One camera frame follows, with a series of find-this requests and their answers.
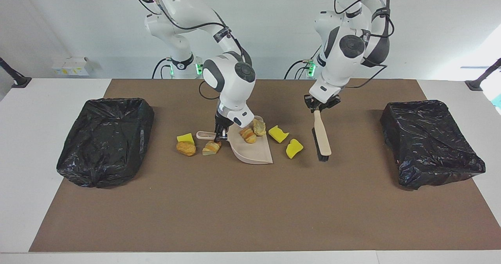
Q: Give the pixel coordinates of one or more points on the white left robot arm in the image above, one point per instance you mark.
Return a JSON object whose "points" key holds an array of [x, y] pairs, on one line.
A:
{"points": [[344, 60]]}

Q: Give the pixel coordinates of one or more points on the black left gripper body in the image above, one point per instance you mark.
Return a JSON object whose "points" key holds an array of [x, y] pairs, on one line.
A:
{"points": [[319, 104]]}

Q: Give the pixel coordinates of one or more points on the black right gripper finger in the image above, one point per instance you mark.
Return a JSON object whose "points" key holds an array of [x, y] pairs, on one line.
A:
{"points": [[217, 135], [224, 134]]}

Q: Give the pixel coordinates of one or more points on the black bag lined bin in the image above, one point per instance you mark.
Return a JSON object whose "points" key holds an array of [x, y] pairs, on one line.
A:
{"points": [[105, 146], [430, 146]]}

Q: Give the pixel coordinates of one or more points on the white wall socket box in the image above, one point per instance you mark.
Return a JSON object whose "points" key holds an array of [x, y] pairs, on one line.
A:
{"points": [[72, 66]]}

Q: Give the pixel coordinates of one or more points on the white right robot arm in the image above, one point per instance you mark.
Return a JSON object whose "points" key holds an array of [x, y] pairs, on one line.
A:
{"points": [[235, 84]]}

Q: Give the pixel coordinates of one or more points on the notched yellow sponge piece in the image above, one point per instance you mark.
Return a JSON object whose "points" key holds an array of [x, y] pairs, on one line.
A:
{"points": [[278, 134]]}

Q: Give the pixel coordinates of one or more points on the beige hand brush black bristles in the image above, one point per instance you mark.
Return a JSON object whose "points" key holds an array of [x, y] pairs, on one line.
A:
{"points": [[323, 138]]}

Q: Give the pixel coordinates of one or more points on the black stand leg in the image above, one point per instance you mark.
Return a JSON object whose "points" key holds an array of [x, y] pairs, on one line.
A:
{"points": [[479, 82], [17, 80]]}

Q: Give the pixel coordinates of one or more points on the beige plastic dustpan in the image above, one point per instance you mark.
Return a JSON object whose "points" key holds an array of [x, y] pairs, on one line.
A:
{"points": [[250, 152]]}

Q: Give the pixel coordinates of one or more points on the yellow sponge wedge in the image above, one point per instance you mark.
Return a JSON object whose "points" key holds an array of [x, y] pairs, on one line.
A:
{"points": [[186, 137]]}

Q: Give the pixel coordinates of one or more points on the beige trash piece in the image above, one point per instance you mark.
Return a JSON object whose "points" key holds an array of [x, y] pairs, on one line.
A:
{"points": [[259, 127], [248, 135]]}

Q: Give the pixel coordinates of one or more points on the brown table mat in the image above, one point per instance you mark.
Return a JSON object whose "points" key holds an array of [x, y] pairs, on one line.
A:
{"points": [[250, 225]]}

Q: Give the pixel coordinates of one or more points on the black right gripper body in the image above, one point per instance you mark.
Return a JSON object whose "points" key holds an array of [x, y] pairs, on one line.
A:
{"points": [[221, 123]]}

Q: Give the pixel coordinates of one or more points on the yellow sponge chunk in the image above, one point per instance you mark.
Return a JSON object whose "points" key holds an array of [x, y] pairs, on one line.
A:
{"points": [[294, 148]]}

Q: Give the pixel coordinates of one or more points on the brown toy bread roll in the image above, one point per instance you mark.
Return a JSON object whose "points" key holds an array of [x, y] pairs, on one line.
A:
{"points": [[186, 148]]}

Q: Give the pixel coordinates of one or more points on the striped toy croissant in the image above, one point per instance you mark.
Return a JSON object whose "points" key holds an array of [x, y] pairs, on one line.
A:
{"points": [[211, 148]]}

